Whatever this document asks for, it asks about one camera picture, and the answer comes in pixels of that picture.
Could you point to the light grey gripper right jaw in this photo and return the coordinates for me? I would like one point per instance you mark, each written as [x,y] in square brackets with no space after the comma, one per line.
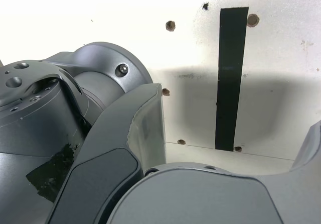
[200,199]

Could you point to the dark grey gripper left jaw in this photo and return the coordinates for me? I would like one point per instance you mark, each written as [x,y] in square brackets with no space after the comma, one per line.
[110,138]

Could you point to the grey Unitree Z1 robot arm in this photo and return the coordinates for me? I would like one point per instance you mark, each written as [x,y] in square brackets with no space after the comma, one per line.
[45,113]

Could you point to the black tape strip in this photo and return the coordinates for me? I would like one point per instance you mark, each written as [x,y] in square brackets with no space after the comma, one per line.
[229,70]

